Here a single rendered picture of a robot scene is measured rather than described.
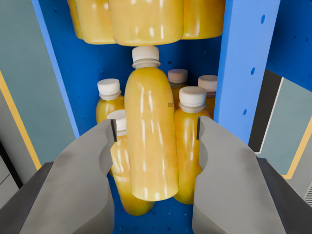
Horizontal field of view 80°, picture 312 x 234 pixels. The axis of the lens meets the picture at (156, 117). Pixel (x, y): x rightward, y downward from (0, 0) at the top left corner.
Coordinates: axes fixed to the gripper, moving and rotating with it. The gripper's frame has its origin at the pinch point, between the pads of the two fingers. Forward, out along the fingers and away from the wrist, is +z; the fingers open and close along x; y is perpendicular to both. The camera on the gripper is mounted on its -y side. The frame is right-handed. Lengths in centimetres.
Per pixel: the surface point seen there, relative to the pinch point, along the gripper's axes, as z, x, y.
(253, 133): 112, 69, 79
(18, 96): 125, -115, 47
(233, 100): 5.3, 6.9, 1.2
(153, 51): 16.4, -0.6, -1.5
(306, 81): 33.8, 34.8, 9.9
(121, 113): 15.8, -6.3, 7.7
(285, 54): 41, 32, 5
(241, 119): 6.3, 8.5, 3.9
